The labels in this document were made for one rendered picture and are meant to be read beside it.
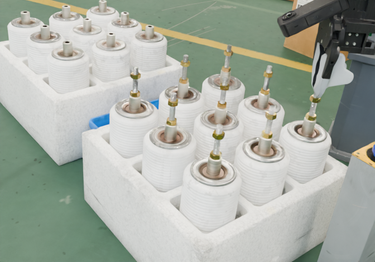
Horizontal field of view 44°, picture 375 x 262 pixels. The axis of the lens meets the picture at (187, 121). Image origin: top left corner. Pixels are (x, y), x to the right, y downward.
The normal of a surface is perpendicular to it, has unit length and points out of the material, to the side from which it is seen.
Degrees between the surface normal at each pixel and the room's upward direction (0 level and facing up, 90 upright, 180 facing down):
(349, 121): 90
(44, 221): 0
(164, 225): 90
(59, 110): 90
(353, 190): 90
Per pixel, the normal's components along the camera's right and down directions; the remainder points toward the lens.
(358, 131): -0.42, 0.44
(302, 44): -0.73, 0.28
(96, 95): 0.64, 0.44
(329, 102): 0.08, -0.85
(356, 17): 0.00, 0.51
